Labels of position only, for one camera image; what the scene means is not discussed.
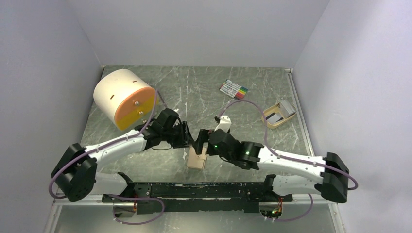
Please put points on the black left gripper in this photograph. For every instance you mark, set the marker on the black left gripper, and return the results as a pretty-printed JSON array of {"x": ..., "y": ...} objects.
[{"x": 185, "y": 139}]

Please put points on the fallen card in tray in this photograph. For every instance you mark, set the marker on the fallen card in tray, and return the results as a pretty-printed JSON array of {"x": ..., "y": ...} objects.
[{"x": 274, "y": 118}]

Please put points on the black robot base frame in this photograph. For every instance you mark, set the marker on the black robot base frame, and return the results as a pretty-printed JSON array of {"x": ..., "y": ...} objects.
[{"x": 149, "y": 198}]

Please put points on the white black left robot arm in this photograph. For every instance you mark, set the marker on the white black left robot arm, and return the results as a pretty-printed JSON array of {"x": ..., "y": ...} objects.
[{"x": 77, "y": 171}]

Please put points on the round pink yellow drawer box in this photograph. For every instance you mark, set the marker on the round pink yellow drawer box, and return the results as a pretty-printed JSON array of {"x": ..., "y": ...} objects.
[{"x": 115, "y": 96}]

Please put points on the aluminium table edge rail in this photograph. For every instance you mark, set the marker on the aluminium table edge rail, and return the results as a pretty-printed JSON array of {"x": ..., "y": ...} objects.
[{"x": 334, "y": 211}]

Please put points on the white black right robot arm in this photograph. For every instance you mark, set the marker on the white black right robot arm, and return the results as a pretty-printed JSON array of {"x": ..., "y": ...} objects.
[{"x": 326, "y": 176}]

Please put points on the pack of coloured marker pens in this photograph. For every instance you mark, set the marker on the pack of coloured marker pens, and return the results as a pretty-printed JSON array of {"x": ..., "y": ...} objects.
[{"x": 233, "y": 90}]

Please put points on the stack of cards in tray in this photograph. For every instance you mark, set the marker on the stack of cards in tray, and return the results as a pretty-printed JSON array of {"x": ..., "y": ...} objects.
[{"x": 286, "y": 108}]

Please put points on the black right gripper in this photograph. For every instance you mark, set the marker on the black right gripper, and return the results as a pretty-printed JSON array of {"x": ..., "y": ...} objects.
[{"x": 203, "y": 137}]

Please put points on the beige oval plastic tray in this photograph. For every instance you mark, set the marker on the beige oval plastic tray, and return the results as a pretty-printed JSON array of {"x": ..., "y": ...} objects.
[{"x": 275, "y": 109}]

